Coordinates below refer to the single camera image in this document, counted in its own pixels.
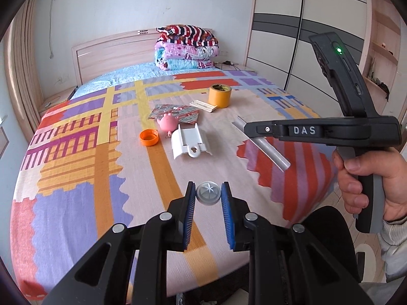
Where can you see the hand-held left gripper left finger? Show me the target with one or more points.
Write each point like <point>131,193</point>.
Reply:
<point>190,216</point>

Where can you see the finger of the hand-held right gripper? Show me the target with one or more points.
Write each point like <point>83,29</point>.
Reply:
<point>260,129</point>

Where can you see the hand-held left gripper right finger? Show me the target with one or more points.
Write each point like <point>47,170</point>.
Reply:
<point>227,216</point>

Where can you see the grey round plastic lid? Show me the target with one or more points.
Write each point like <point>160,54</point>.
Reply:
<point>208,193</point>

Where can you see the grey plastic tube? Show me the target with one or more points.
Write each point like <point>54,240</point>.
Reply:
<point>276,159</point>

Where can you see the yellow tape roll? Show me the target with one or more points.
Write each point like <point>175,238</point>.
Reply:
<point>220,98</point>

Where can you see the white label strip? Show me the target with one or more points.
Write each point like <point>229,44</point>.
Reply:
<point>203,106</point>

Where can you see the white plastic bracket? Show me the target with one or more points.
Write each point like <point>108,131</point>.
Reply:
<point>187,141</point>

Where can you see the orange bottle cap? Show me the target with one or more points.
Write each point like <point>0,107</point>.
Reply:
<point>148,137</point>

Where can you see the pink pig toy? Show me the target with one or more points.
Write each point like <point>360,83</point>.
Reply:
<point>168,123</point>

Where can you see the person's right forearm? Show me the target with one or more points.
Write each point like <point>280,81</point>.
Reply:
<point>396,238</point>

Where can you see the person's right hand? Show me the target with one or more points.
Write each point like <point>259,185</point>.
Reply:
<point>394,184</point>

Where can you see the wooden nightstand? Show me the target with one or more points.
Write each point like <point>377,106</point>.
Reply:
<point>54,101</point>
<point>243,67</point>

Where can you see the wooden open shelf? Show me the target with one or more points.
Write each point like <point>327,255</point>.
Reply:
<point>381,63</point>

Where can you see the bed with colourful sheet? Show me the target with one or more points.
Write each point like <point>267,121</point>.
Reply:
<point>95,197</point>

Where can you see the light blue folded quilt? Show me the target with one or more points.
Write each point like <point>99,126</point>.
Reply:
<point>181,64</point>

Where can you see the pink floral folded quilt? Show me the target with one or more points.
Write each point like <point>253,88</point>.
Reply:
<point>184,52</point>

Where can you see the white and grey wardrobe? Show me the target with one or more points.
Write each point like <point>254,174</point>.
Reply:
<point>276,22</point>

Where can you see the red striped folded quilt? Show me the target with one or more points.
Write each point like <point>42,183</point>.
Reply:
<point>187,35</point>

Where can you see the light blue bed sheet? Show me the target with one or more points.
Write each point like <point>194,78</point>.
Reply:
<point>111,78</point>

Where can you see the wooden bed headboard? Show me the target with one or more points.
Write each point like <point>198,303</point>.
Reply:
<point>111,50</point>

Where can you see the beige curtain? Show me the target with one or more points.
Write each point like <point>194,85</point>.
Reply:
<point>24,70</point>

